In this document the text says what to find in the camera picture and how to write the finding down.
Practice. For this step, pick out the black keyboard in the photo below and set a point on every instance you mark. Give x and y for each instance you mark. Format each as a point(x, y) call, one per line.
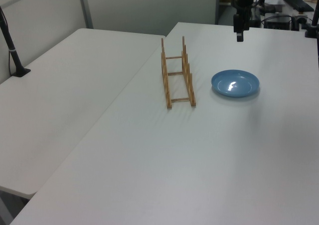
point(296, 1)

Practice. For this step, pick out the black electronic box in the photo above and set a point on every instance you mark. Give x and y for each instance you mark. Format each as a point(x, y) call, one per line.
point(277, 22)

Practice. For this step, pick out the black clamp stand pole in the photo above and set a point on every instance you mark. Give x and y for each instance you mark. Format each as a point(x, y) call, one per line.
point(312, 23)

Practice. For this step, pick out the blue round plate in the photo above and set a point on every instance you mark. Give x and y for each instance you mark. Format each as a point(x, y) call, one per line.
point(235, 82)

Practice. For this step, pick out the black camera stand pole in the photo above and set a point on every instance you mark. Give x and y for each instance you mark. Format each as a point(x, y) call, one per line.
point(11, 48)

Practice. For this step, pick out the wooden plate rack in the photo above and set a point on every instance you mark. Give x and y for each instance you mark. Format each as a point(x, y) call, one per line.
point(179, 72)

